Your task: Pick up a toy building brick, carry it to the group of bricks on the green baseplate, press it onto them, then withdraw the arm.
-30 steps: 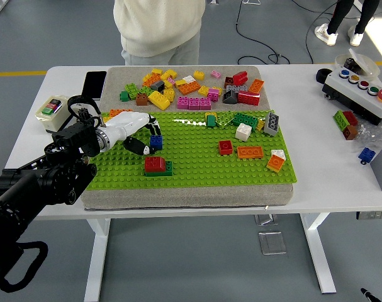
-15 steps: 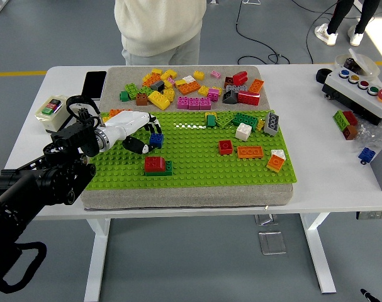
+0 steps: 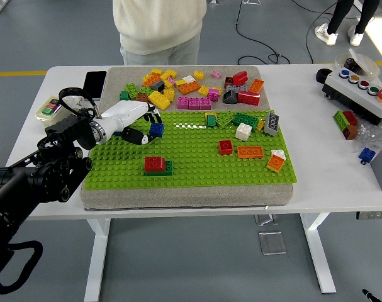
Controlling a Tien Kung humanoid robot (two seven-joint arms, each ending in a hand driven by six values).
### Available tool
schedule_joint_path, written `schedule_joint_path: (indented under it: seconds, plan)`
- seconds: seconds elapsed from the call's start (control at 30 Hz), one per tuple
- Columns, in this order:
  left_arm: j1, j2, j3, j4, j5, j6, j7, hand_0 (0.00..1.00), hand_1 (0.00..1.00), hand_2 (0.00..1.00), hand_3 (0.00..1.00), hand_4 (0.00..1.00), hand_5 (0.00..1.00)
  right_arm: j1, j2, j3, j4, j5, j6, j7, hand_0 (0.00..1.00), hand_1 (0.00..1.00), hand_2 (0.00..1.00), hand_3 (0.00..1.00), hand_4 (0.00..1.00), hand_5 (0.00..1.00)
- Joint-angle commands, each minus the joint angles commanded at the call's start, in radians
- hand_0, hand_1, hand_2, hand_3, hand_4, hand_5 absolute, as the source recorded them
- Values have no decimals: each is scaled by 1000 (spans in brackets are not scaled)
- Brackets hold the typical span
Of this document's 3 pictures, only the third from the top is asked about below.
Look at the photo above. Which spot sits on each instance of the lime green flat brick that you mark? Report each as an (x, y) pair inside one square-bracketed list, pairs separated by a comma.
[(225, 120)]

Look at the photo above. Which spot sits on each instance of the small dark green brick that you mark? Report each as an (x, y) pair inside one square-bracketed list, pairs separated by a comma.
[(124, 95)]

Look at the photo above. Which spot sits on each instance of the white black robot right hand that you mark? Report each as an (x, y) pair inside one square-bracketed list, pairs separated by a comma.
[(367, 295)]

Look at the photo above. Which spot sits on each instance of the brown four-stud brick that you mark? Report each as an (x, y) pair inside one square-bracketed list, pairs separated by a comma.
[(142, 97)]

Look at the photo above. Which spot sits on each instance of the yellow four-stud brick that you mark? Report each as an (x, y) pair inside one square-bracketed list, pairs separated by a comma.
[(203, 91), (169, 94), (199, 75)]

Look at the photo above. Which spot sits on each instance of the large yellow rounded brick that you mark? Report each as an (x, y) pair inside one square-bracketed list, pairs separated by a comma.
[(159, 99)]

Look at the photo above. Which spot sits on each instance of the white button control box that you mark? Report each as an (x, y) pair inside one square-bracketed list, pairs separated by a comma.
[(354, 94)]

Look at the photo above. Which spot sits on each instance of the small teal green brick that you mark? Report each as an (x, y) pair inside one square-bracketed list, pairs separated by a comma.
[(211, 121)]

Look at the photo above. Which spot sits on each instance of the cream switch box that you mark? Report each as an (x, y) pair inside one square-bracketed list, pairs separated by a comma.
[(49, 108)]

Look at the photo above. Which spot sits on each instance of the red stud brick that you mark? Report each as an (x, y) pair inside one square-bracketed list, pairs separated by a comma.
[(351, 118), (240, 78)]

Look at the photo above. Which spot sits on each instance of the person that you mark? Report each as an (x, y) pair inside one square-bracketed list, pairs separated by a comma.
[(338, 15), (159, 25)]

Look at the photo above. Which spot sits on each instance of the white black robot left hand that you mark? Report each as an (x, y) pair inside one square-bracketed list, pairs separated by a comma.
[(124, 113)]

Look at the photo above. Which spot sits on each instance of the grey foam mat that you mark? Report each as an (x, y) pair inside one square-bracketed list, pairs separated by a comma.
[(184, 196)]

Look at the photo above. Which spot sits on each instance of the orange stud brick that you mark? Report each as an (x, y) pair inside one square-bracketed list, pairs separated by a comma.
[(150, 80), (256, 86)]

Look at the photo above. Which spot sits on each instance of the large red brick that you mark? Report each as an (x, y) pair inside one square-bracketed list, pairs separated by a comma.
[(248, 98)]

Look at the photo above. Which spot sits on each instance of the red curved-top brick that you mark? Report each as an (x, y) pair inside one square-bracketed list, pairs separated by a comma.
[(154, 164)]

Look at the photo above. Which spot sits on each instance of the lime green stud brick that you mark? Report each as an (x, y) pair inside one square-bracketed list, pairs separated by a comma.
[(131, 91)]

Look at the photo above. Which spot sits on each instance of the yellow hollow brick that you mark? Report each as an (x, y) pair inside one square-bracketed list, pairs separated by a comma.
[(210, 114)]

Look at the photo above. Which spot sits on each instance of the small white brick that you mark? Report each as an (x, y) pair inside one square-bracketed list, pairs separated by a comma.
[(188, 79)]

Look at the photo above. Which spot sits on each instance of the small white plastic part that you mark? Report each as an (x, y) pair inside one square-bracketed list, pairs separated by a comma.
[(72, 100)]

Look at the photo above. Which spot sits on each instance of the small pink brick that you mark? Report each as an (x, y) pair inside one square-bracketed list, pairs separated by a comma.
[(171, 80), (215, 74)]

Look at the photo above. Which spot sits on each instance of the orange brick with yellow base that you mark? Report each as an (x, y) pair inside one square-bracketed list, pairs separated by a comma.
[(275, 163)]

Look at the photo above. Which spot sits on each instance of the white round lidded container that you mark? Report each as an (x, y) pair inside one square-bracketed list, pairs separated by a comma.
[(367, 64)]

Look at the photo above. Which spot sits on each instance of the pink long brick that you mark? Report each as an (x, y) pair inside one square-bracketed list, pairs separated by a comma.
[(194, 103)]

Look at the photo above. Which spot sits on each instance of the grey flat stud brick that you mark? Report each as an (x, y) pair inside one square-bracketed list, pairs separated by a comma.
[(236, 88)]

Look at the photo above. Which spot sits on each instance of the green studded baseplate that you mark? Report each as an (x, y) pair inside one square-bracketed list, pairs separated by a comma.
[(203, 171)]

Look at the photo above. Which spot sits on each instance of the blue brick keyring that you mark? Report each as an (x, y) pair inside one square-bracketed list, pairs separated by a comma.
[(366, 154)]

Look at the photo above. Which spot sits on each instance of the yellow stud brick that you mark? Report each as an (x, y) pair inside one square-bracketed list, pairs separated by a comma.
[(156, 71), (179, 83), (168, 75)]

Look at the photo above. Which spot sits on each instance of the pink four-stud brick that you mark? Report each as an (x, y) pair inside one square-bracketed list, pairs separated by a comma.
[(213, 95)]

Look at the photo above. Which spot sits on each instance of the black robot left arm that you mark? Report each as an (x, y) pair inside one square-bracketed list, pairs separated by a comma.
[(36, 179)]

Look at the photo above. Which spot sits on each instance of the orange eight-stud brick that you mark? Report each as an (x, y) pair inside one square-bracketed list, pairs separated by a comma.
[(189, 88)]

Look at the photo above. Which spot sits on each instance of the black grey sloped brick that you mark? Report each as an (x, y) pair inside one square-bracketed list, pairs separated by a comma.
[(158, 85), (230, 97)]

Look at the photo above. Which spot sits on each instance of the dark brown brick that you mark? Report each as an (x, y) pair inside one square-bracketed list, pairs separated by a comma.
[(228, 81)]

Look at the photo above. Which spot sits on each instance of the smartphone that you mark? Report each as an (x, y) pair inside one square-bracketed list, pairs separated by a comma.
[(94, 84)]

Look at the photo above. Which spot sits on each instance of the dark green eight-stud brick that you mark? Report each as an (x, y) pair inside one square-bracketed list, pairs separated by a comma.
[(245, 120), (169, 168)]

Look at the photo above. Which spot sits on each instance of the clear plastic bag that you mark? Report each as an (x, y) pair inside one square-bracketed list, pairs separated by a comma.
[(373, 133)]

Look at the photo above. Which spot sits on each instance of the small yellow tilted brick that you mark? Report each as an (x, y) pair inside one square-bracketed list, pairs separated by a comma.
[(260, 125)]

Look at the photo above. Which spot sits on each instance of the white four-stud brick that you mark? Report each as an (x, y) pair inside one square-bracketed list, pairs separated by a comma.
[(243, 132)]

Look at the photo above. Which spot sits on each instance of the white sloped brick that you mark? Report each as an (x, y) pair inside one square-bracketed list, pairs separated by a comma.
[(278, 154)]

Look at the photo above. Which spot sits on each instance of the clear floor socket cover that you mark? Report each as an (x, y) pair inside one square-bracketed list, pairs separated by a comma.
[(266, 219), (272, 243)]

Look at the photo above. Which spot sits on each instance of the table height control panel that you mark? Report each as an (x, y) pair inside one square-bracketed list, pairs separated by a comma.
[(373, 215)]

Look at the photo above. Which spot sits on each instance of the white table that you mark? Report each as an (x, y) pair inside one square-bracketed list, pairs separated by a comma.
[(319, 141)]

